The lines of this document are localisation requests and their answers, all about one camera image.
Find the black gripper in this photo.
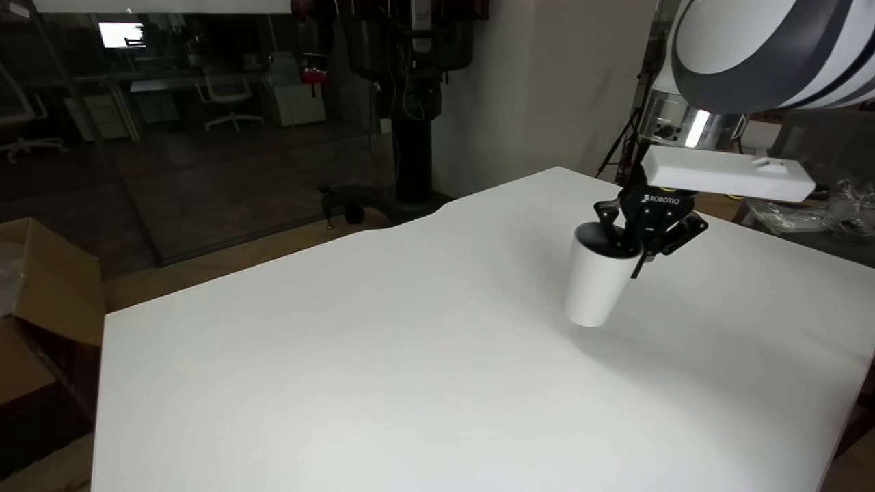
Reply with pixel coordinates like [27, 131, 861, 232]
[589, 177, 711, 283]

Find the brown cardboard box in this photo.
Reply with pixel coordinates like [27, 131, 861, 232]
[0, 216, 109, 481]

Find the grey office chair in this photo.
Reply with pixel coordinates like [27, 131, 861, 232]
[0, 61, 68, 165]

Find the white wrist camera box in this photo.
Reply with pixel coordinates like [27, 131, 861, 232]
[640, 146, 816, 206]

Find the black pole stand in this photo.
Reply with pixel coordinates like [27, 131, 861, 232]
[315, 0, 479, 231]

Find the black tripod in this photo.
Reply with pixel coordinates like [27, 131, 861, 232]
[592, 16, 677, 187]

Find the white office chair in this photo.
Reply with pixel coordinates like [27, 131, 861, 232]
[191, 68, 267, 136]

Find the white paper cup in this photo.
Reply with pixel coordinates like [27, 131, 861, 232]
[562, 222, 640, 332]

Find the lit computer monitor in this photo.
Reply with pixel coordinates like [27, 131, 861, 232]
[94, 16, 150, 56]

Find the crumpled clear plastic sheet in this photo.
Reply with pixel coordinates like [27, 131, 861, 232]
[741, 161, 875, 247]

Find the white cabinet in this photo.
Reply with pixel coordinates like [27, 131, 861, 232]
[267, 52, 331, 131]

